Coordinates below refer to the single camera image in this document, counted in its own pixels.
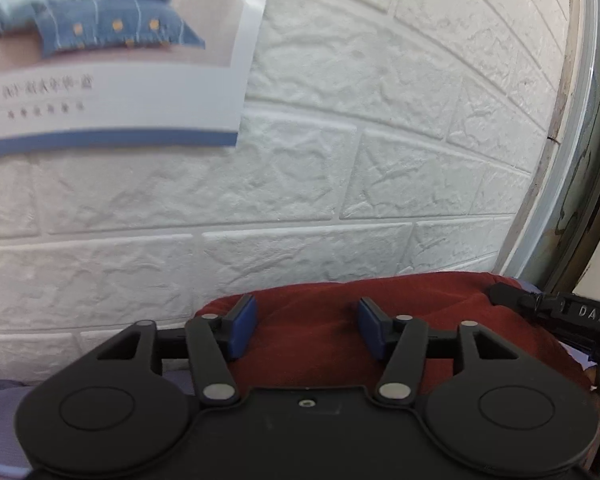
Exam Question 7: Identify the dark red pants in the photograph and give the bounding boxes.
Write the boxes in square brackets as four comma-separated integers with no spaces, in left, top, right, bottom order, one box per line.
[194,270,594,396]

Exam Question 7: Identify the purple plaid bed sheet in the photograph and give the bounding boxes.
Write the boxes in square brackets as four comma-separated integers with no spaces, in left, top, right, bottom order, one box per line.
[0,361,196,479]

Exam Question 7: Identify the bedding poster on wall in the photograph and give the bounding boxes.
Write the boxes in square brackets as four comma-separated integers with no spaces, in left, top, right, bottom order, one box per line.
[0,0,266,156]

